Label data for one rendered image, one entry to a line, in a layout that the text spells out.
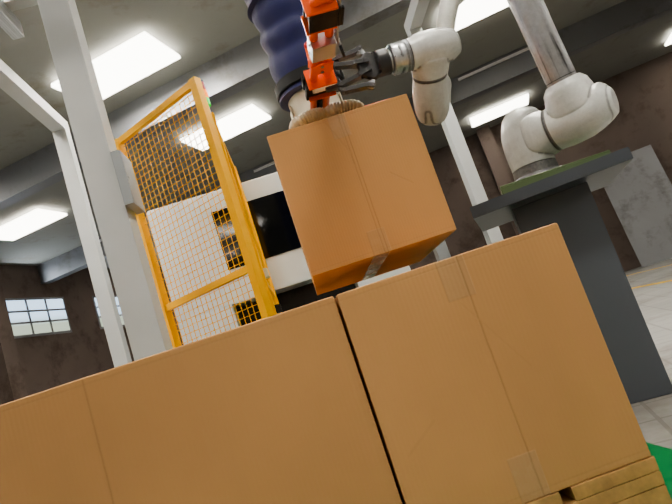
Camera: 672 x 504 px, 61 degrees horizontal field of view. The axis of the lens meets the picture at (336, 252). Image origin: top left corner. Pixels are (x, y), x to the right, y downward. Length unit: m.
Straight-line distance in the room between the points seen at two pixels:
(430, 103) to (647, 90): 12.29
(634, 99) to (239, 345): 13.20
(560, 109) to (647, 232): 10.65
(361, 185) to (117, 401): 0.85
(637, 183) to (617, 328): 11.01
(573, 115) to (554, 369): 1.21
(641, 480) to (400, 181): 0.88
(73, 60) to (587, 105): 2.57
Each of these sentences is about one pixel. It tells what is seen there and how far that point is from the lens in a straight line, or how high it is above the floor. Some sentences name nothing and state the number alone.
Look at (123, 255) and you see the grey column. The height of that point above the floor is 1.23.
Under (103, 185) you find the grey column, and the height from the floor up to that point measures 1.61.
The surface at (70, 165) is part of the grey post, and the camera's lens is 5.70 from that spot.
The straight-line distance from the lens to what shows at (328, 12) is 1.34.
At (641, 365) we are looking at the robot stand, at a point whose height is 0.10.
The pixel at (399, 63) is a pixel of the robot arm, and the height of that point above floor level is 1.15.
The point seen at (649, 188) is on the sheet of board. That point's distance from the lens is 12.96.
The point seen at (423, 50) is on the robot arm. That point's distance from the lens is 1.69.
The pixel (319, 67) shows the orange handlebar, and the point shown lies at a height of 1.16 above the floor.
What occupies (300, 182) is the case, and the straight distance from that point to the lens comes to 1.52.
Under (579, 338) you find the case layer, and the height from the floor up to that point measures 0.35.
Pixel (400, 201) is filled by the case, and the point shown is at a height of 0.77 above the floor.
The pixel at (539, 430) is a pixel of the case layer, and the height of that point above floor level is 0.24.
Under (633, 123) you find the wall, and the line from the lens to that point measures 13.72.
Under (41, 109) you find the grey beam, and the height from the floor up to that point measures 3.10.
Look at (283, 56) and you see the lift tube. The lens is 1.91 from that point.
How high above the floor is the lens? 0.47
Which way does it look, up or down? 9 degrees up
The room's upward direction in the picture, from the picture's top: 19 degrees counter-clockwise
